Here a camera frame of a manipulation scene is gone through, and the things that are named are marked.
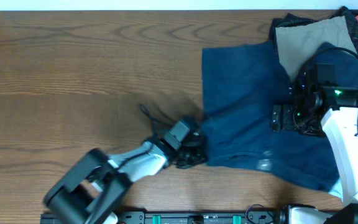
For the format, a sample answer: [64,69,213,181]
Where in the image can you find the white light blue cloth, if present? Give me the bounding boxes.
[329,179,343,201]

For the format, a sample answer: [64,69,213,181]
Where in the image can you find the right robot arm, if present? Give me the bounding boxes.
[270,66,358,223]

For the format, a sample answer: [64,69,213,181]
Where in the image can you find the dark plaid garment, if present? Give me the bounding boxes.
[268,6,358,54]

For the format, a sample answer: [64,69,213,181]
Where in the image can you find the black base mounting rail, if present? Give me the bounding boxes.
[40,207,285,224]

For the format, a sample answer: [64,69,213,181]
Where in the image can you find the beige khaki shorts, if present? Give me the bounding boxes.
[275,16,356,81]

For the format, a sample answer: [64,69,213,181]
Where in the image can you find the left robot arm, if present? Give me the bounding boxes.
[44,119,208,223]

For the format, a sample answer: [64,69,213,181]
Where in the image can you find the dark blue denim shorts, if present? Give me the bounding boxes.
[201,40,358,192]

